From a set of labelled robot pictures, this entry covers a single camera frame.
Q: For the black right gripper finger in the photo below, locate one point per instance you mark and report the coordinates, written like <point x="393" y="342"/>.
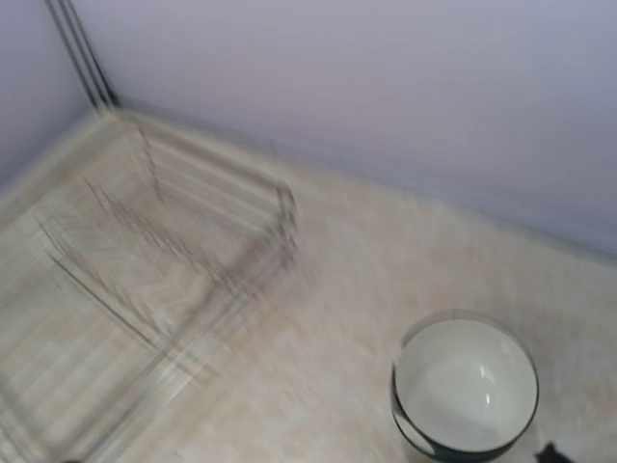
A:
<point x="550" y="454"/>

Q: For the teal white mug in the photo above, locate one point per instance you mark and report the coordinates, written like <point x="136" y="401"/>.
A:
<point x="463" y="387"/>

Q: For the metal wire dish rack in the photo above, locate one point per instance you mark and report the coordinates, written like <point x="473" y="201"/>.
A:
<point x="130" y="255"/>

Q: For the left aluminium frame post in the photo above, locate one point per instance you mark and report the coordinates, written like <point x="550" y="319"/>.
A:
<point x="91" y="73"/>

